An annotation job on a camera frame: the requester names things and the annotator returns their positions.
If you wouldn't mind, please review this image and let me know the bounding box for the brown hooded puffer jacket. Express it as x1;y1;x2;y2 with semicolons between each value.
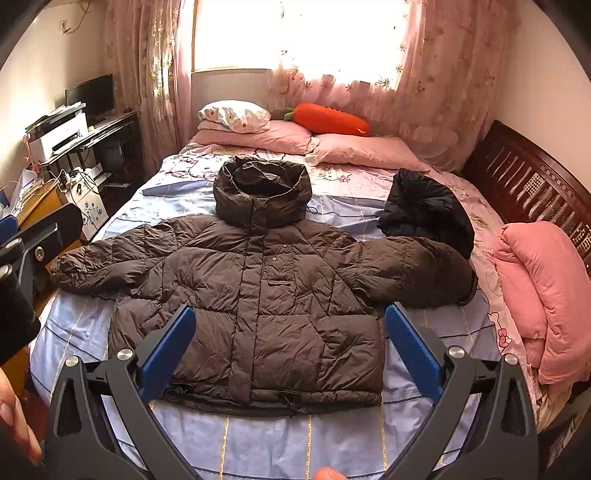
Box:
51;157;478;416

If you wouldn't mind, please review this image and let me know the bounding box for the person's left hand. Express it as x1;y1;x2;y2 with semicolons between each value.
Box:
0;369;41;465

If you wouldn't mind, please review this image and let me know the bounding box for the person's right hand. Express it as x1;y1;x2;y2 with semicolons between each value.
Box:
312;467;349;480

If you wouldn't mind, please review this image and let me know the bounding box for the white floral paper bag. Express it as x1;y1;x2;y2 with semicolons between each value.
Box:
65;169;108;242

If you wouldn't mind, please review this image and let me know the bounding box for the white printer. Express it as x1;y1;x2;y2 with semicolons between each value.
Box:
25;102;88;163

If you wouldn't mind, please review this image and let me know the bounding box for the blue and pink bedspread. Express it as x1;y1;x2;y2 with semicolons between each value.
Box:
30;143;526;479

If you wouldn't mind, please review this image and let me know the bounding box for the black desk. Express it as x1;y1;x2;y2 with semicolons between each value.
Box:
41;109;144;216

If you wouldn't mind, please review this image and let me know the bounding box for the pink folded garment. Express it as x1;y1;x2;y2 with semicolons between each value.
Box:
493;221;590;391

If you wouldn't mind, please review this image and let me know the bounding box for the black computer monitor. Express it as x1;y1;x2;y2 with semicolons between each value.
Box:
64;74;115;125

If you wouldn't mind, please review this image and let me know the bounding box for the black puffer jacket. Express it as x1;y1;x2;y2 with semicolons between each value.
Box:
378;169;475;260

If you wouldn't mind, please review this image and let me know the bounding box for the white patterned pillow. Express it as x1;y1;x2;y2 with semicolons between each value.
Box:
197;100;271;134

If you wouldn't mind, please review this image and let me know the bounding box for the dark wooden headboard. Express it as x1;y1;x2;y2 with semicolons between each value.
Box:
462;120;591;267

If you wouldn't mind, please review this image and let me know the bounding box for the pink pillow left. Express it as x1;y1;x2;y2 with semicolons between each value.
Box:
191;120;320;155

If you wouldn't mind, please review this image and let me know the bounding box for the pink pillow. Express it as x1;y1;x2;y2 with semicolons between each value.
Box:
191;120;320;155
304;134;430;173

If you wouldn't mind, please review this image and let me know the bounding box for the pink pillow right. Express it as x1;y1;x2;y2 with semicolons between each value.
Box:
304;134;430;173

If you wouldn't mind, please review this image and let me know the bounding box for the orange carrot plush pillow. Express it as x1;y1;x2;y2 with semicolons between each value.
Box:
283;103;370;137

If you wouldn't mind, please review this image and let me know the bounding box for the pink floral curtain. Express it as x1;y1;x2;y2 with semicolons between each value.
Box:
105;1;517;175

